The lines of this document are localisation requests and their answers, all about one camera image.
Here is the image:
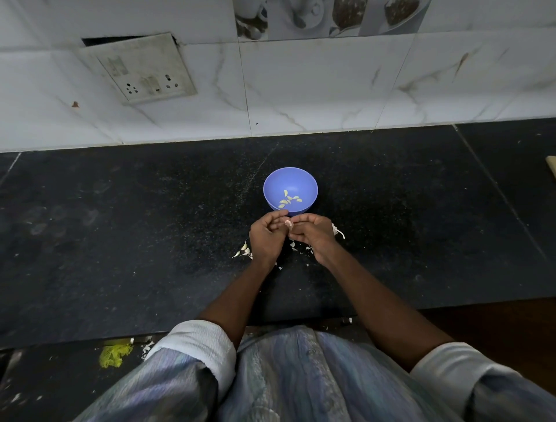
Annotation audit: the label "person's left hand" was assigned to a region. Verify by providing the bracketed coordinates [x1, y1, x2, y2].
[249, 210, 290, 268]

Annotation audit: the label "person's right hand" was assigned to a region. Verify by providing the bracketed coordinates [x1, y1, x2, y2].
[288, 213, 341, 265]

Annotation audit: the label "person's left forearm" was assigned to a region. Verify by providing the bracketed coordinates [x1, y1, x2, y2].
[197, 256, 279, 349]

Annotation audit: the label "person's right forearm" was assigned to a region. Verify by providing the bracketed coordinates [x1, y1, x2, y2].
[321, 249, 455, 373]

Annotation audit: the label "pile of peeled garlic cloves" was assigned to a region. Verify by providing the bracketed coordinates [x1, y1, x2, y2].
[278, 190, 303, 209]

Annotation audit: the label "blue plastic bowl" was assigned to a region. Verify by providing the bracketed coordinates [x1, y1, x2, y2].
[263, 167, 319, 217]

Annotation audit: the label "scattered white garlic peels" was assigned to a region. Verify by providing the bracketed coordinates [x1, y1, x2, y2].
[231, 223, 346, 270]

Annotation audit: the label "striped blue white-cuffed shirt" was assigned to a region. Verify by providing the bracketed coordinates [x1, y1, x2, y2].
[72, 319, 556, 422]

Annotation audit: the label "yellow scrub cloth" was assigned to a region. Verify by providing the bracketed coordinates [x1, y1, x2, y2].
[99, 343, 133, 370]

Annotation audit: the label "dirty white switch socket plate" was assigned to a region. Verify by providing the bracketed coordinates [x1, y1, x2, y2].
[79, 32, 198, 105]

